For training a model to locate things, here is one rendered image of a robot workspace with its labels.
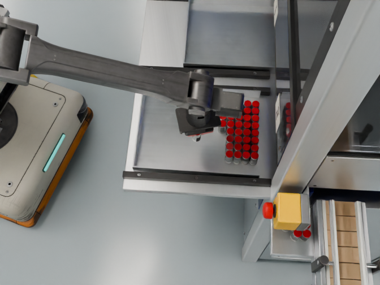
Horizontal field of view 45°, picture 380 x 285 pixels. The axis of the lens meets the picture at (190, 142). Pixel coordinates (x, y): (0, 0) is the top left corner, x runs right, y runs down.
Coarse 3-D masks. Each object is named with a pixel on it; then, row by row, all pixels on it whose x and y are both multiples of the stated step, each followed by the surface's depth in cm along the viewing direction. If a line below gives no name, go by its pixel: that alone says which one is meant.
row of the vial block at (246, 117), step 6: (246, 102) 130; (246, 108) 129; (246, 114) 128; (246, 120) 127; (246, 126) 126; (246, 132) 126; (246, 138) 125; (246, 144) 124; (246, 150) 123; (246, 156) 123; (246, 162) 125
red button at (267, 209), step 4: (264, 204) 109; (268, 204) 108; (272, 204) 108; (264, 208) 108; (268, 208) 108; (272, 208) 108; (264, 212) 108; (268, 212) 108; (272, 212) 108; (264, 216) 109; (268, 216) 108; (272, 216) 108
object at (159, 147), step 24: (144, 96) 135; (144, 120) 133; (168, 120) 133; (144, 144) 130; (168, 144) 130; (192, 144) 129; (216, 144) 129; (144, 168) 123; (168, 168) 123; (192, 168) 126; (216, 168) 126; (240, 168) 126
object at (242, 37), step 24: (192, 0) 149; (216, 0) 148; (240, 0) 147; (264, 0) 147; (192, 24) 147; (216, 24) 147; (240, 24) 146; (264, 24) 146; (192, 48) 143; (216, 48) 143; (240, 48) 143; (264, 48) 143
